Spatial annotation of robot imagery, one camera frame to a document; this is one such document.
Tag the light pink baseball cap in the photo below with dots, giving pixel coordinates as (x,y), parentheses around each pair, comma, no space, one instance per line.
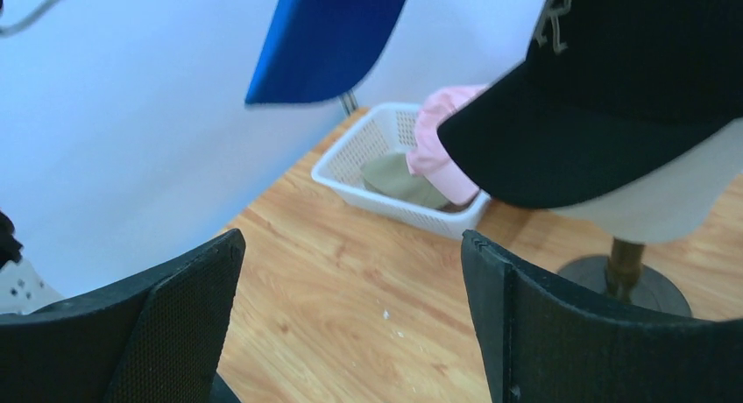
(429,158)

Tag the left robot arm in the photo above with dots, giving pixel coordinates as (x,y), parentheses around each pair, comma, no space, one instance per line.
(23,291)

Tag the white plastic basket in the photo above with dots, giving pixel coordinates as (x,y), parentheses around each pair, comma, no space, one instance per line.
(385,129)

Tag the aluminium frame rail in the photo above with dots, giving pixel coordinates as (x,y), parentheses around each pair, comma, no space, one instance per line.
(349,102)

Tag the dark wooden mannequin stand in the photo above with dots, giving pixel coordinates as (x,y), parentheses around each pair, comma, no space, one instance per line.
(622,275)

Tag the black baseball cap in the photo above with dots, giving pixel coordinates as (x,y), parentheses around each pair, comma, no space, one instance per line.
(609,91)

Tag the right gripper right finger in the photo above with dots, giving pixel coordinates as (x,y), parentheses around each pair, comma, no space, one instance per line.
(544,338)

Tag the khaki baseball cap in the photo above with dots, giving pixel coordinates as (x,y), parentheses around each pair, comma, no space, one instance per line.
(389,175)

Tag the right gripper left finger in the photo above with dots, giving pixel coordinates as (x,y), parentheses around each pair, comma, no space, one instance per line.
(156,336)

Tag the blue baseball cap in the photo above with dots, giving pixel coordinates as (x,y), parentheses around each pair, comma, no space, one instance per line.
(318,50)

